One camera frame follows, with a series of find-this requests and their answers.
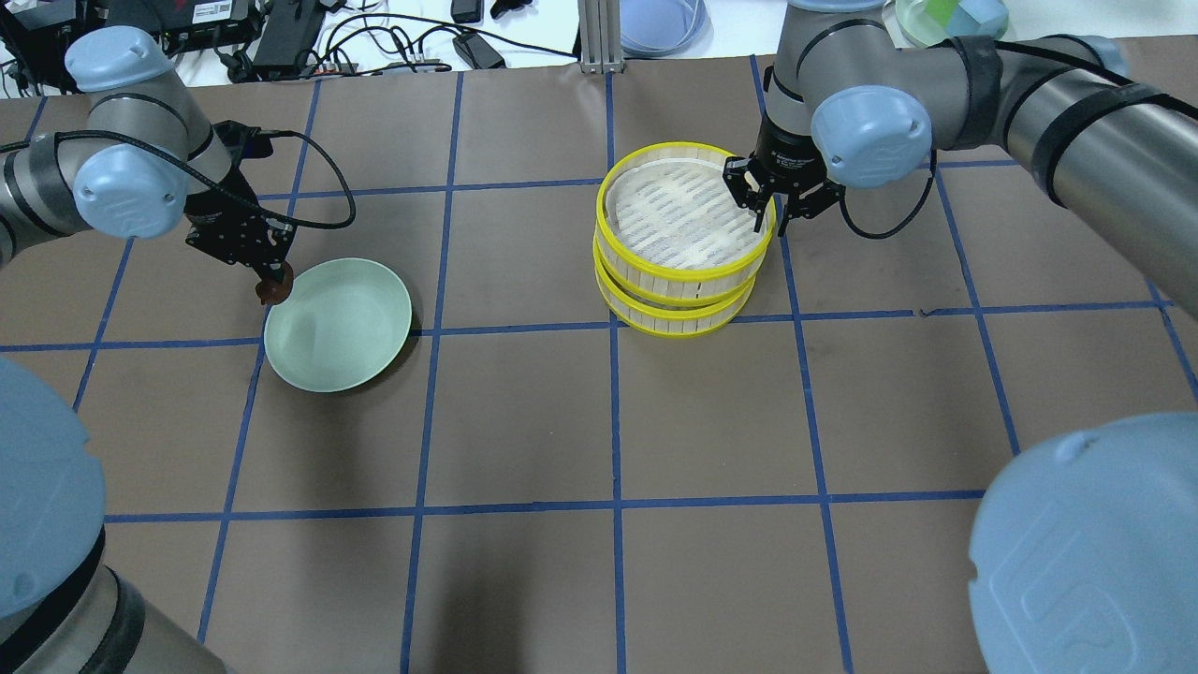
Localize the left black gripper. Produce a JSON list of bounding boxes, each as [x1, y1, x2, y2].
[[184, 183, 294, 299]]

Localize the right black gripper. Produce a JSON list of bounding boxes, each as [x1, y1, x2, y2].
[[722, 119, 845, 236]]

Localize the brown steamed bun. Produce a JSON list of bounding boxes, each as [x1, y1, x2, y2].
[[254, 274, 294, 306]]

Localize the yellow bamboo steamer tray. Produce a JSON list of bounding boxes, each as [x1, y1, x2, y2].
[[594, 141, 776, 304]]

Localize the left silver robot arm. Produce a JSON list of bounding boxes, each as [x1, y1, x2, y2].
[[1, 26, 295, 673]]

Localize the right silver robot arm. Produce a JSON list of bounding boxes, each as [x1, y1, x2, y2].
[[724, 1, 1197, 673]]

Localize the yellow bamboo steamer base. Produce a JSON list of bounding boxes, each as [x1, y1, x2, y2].
[[593, 245, 756, 340]]

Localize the light green plate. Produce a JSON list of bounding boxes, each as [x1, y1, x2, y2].
[[264, 257, 415, 393]]

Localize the green glass bowl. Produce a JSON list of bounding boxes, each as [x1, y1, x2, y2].
[[893, 1, 1010, 48]]

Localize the green sponge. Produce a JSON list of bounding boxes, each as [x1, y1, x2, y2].
[[922, 0, 961, 28]]

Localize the blue sponge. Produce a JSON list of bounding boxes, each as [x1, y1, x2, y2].
[[946, 1, 1009, 34]]

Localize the black power adapter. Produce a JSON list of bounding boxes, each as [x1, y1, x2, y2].
[[452, 34, 506, 71]]

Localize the black braided cable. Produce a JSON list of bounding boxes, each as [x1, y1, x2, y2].
[[56, 129, 358, 231]]

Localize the aluminium frame post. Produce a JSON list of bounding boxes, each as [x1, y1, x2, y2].
[[577, 0, 625, 74]]

